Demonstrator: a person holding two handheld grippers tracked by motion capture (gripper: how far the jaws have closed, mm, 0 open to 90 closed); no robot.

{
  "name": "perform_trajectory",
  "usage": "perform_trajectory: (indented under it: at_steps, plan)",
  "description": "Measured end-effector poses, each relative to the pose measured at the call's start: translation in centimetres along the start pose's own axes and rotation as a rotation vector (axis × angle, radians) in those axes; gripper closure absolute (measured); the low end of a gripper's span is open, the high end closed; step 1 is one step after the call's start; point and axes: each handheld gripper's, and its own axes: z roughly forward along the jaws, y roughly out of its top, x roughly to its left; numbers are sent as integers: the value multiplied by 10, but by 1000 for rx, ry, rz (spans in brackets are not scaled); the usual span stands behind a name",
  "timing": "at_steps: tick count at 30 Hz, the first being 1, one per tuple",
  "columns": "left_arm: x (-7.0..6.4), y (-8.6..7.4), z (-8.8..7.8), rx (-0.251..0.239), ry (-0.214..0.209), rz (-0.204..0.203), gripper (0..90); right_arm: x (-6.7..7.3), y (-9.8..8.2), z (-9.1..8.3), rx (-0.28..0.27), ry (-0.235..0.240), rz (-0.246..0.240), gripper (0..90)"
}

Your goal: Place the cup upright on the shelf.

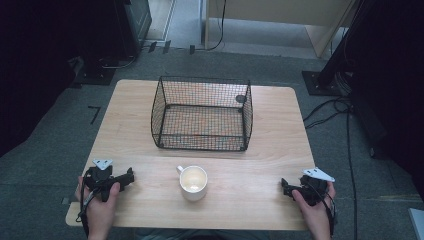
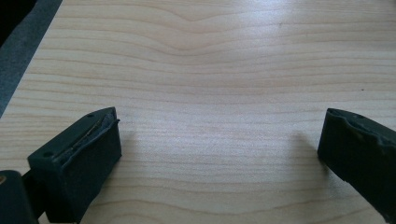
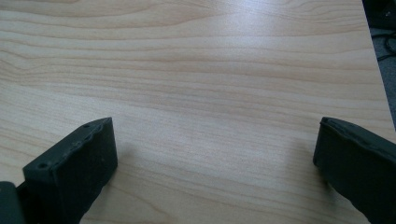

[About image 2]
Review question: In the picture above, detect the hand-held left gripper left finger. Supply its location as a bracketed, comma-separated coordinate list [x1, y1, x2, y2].
[26, 106, 122, 224]

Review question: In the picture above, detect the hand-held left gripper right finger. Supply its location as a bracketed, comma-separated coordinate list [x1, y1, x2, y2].
[317, 107, 396, 224]

